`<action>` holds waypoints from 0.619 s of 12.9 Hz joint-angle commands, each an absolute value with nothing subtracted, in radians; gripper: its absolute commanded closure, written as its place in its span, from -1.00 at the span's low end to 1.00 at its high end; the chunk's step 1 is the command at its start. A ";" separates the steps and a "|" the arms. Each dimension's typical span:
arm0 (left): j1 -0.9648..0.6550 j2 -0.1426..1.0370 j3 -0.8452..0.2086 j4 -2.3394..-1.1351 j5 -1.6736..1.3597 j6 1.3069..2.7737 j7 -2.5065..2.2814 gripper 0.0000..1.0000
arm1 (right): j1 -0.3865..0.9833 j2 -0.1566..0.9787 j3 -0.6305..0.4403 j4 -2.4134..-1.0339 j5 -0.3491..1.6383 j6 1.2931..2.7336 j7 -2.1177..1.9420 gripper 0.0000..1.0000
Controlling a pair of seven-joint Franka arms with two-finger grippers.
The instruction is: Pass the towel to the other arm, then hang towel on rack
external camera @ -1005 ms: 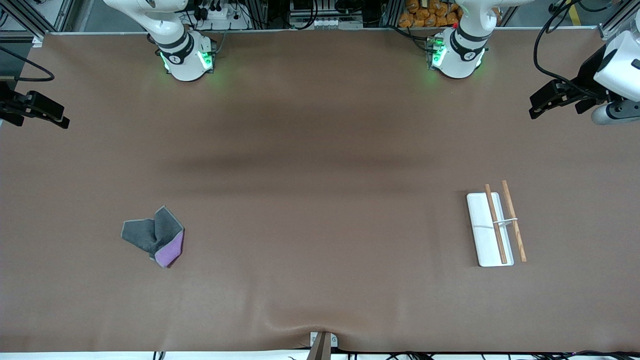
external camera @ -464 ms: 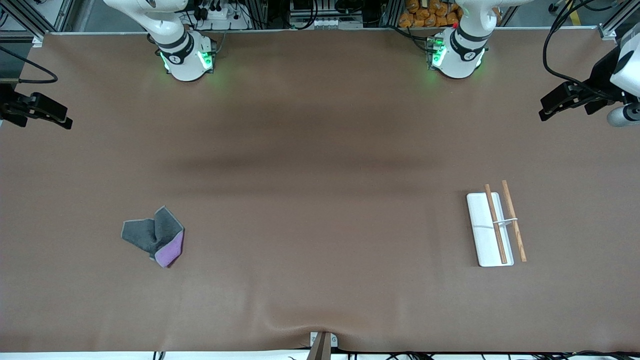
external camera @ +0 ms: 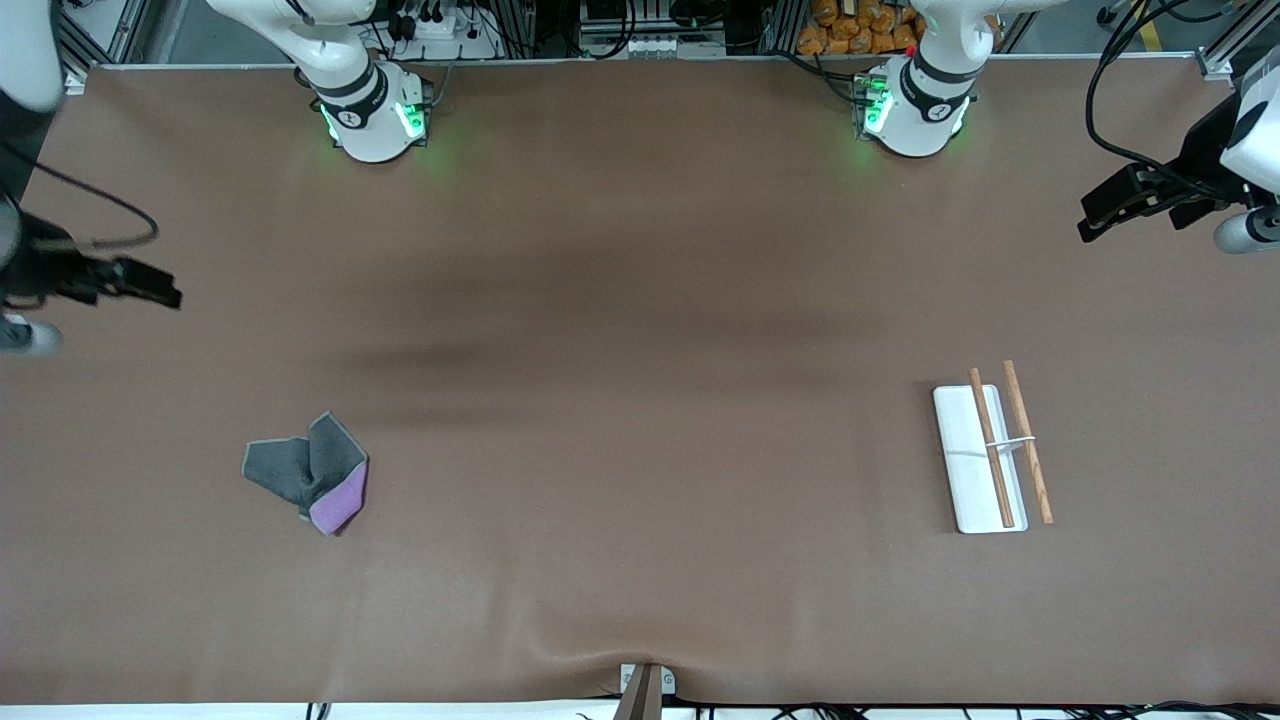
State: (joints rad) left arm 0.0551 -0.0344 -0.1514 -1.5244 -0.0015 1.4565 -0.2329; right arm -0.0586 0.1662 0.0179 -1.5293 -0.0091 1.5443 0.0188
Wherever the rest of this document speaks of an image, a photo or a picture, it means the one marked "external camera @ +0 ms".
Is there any aluminium frame corner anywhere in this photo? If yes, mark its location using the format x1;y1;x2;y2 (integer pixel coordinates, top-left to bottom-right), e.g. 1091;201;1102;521
55;0;138;97
1194;0;1280;83

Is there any white power strip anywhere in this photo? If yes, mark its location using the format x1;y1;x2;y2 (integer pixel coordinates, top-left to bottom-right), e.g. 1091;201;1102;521
385;0;502;60

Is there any grey and purple towel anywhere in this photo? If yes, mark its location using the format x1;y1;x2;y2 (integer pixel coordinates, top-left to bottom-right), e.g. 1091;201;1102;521
242;410;370;538

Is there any brown post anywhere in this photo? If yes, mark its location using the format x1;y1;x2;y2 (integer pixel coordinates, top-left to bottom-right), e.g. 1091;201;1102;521
612;663;664;720

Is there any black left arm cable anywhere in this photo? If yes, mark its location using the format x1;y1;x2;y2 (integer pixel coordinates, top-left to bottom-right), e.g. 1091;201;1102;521
1084;0;1236;193

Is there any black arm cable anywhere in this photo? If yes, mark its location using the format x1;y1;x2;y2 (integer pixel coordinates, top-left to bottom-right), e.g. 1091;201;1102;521
1084;0;1236;193
0;140;161;253

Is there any orange packets pile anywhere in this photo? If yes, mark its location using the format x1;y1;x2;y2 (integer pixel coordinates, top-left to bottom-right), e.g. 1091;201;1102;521
797;0;927;57

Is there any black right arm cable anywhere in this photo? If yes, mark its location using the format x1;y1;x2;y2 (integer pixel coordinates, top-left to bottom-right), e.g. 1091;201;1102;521
0;140;161;253

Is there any metal table clamp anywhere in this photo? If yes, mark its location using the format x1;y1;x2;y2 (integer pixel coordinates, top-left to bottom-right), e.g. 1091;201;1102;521
619;663;678;699

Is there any white rectangular tray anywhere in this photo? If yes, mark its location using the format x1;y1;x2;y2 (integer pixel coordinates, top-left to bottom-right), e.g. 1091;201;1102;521
932;360;1056;535

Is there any aluminium frame post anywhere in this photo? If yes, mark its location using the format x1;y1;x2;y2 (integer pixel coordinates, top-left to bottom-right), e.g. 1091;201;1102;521
503;0;542;57
761;0;807;57

